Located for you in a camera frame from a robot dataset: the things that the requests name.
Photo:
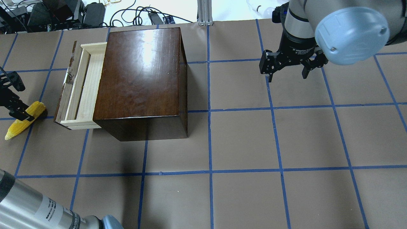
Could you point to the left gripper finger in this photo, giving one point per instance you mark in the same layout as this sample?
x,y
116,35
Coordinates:
x,y
11,79
17,108

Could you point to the light wood drawer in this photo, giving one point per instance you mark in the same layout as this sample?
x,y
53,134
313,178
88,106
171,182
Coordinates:
x,y
80,88

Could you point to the yellow corn cob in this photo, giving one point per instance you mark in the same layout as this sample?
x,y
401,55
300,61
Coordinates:
x,y
18,126

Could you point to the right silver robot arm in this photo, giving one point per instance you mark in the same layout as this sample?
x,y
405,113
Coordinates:
x,y
343,32

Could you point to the black electronics box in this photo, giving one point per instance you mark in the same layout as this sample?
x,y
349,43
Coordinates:
x,y
56,12

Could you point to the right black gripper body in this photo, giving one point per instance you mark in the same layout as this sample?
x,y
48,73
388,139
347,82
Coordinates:
x,y
295,47

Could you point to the black power adapter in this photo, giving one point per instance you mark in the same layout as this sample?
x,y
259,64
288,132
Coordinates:
x,y
94,14

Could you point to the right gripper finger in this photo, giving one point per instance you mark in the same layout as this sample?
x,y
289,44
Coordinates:
x,y
269,63
319,61

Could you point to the dark brown wooden cabinet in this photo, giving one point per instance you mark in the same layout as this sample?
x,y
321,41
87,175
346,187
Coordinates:
x,y
142,93

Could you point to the aluminium frame post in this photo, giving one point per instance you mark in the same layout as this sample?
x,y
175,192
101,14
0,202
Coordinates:
x,y
204,11

